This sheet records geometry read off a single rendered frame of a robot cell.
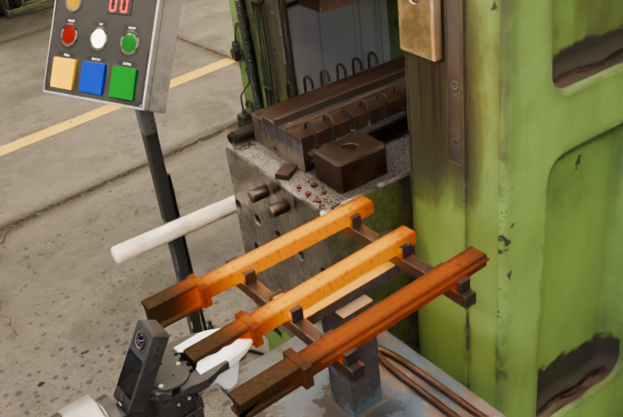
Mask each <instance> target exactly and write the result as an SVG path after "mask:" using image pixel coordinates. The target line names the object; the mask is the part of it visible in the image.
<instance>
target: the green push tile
mask: <svg viewBox="0 0 623 417"><path fill-rule="evenodd" d="M137 76H138V69H132V68H126V67H120V66H113V69H112V75H111V82H110V88H109V95H108V96H109V97H114V98H119V99H124V100H130V101H134V96H135V89H136V83H137Z"/></svg>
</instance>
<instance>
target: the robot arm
mask: <svg viewBox="0 0 623 417"><path fill-rule="evenodd" d="M219 329H221V328H219ZM219 329H212V330H208V331H204V332H201V333H193V334H191V335H187V336H184V337H181V338H178V339H175V340H173V341H171V342H170V343H168V341H169V338H170V335H169V333H168V332H167V331H166V330H165V329H164V328H163V327H162V326H161V325H160V324H159V323H158V322H157V321H156V320H138V321H137V324H136V326H135V329H134V332H133V337H132V340H131V343H130V346H129V348H128V351H127V354H126V358H125V361H124V363H123V366H122V369H121V374H120V377H119V380H118V383H117V385H116V388H115V391H114V394H113V396H114V398H115V399H116V400H117V402H115V403H113V402H112V400H111V399H110V398H109V397H108V396H107V395H106V394H104V395H102V396H100V397H98V398H96V399H94V398H93V397H91V396H89V395H86V396H84V397H82V398H80V399H78V400H76V401H75V402H73V403H71V404H70V405H69V406H67V407H65V408H63V409H61V410H60V411H57V413H55V414H53V415H52V416H50V417H205V415H204V411H203V409H204V408H205V406H204V402H203V398H202V397H201V396H200V395H199V394H198V393H200V392H202V391H203V390H205V389H207V388H208V387H209V386H211V385H214V384H219V385H220V386H221V387H223V388H224V389H229V388H231V387H233V386H234V385H235V384H236V382H237V377H238V367H239V361H240V360H241V358H242V357H243V356H244V355H245V354H246V353H247V352H248V350H249V348H250V347H251V345H252V343H253V342H252V339H251V338H237V340H236V341H235V342H234V343H233V344H231V345H229V346H227V347H223V348H222V349H221V350H220V351H219V352H217V353H215V354H212V355H208V356H207V357H206V358H204V359H202V360H200V361H198V362H197V368H196V371H193V367H192V366H186V363H187V362H188V359H187V357H186V356H185V354H184V353H183V350H184V349H185V348H188V347H190V346H191V345H193V344H195V343H196V342H197V341H199V340H201V339H203V338H204V337H206V336H208V335H210V334H212V333H214V332H215V331H217V330H219Z"/></svg>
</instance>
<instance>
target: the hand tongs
mask: <svg viewBox="0 0 623 417"><path fill-rule="evenodd" d="M376 341H377V339H376ZM377 351H378V359H379V361H380V362H381V363H382V364H383V365H384V366H385V367H386V368H387V369H388V370H389V371H390V372H392V373H393V374H394V375H395V376H396V377H398V378H399V379H400V380H402V382H403V383H404V384H406V385H407V386H409V387H410V388H411V389H413V390H414V391H415V392H417V393H418V394H419V395H421V396H422V397H423V398H425V399H426V400H428V401H429V402H430V403H432V404H433V405H434V406H436V407H437V408H438V409H440V410H441V411H443V412H444V413H445V414H447V415H448V416H449V417H462V416H460V415H459V414H458V413H456V412H455V411H453V410H452V409H450V408H449V407H448V406H446V405H445V404H444V403H442V402H441V401H440V400H438V399H437V398H435V397H434V396H432V395H431V394H430V393H428V392H427V391H426V390H424V389H423V388H422V387H421V386H420V385H418V384H417V383H416V382H414V381H413V380H412V379H410V378H409V377H408V376H406V375H405V374H404V373H402V372H401V371H399V370H398V369H397V368H396V367H395V366H394V365H392V364H391V363H390V362H389V361H388V360H387V359H386V358H385V357H384V356H383V355H385V356H387V357H389V358H391V359H393V360H395V361H397V362H399V363H400V364H402V365H404V366H405V367H407V368H408V369H410V370H411V371H413V372H414V373H416V374H417V375H419V376H420V377H421V378H423V379H424V380H426V381H427V382H428V383H430V384H431V385H432V386H434V387H435V388H436V389H438V390H439V391H440V392H442V393H443V394H445V395H446V396H447V397H449V398H450V399H452V400H453V401H455V402H456V403H457V404H459V405H460V406H462V407H463V408H464V409H466V410H467V411H469V412H470V413H472V414H473V415H474V416H476V417H489V416H487V415H486V414H484V413H483V412H482V411H480V410H478V409H477V408H476V407H474V406H473V405H471V404H470V403H468V402H467V401H466V400H464V399H463V398H461V397H460V396H458V395H457V394H455V393H454V392H453V391H451V390H450V389H449V388H448V387H446V386H445V385H443V384H442V383H440V382H439V381H438V380H436V379H435V378H433V377H432V376H431V375H429V374H428V373H426V372H424V371H423V370H422V369H420V368H419V367H417V366H416V365H414V364H413V363H412V362H410V361H408V360H406V359H405V358H404V357H402V356H400V355H398V354H397V353H395V352H393V351H391V350H389V349H387V348H384V347H381V346H379V345H378V341H377ZM382 354H383V355H382Z"/></svg>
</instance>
